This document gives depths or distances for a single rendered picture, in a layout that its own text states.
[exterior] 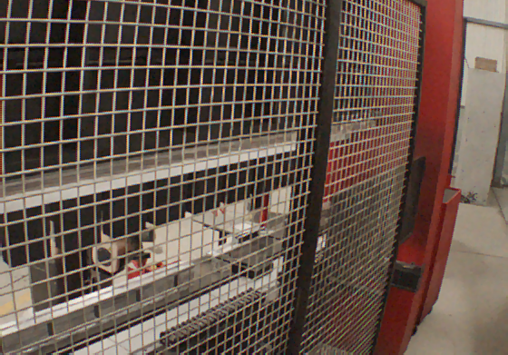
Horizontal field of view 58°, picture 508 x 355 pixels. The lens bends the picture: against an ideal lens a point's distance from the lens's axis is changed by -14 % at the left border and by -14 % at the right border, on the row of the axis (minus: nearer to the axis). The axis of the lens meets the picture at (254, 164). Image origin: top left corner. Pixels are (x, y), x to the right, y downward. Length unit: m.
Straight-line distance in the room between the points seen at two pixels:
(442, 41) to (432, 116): 0.41
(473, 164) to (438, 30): 4.87
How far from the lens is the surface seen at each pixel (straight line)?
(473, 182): 7.57
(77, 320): 1.68
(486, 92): 7.43
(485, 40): 9.25
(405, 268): 2.54
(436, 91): 2.79
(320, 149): 0.99
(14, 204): 1.39
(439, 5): 2.82
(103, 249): 2.64
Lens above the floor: 1.78
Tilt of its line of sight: 12 degrees down
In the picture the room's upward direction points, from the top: 5 degrees clockwise
